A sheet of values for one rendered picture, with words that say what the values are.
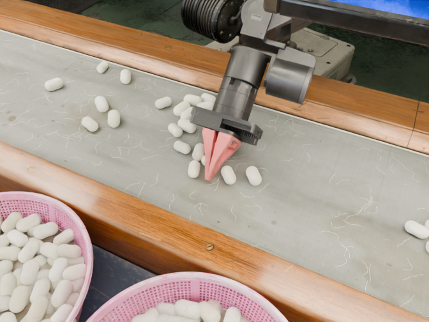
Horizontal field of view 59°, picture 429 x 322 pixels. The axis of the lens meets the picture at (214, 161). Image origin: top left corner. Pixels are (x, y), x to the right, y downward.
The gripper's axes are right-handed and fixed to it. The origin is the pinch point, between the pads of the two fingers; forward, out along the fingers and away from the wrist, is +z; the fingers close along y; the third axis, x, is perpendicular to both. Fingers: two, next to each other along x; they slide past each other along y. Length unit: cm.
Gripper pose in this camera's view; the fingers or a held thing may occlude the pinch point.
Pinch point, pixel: (209, 174)
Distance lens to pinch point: 58.2
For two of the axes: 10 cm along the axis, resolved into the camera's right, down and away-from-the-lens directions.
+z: -3.2, 9.5, 0.1
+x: 2.9, 0.9, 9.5
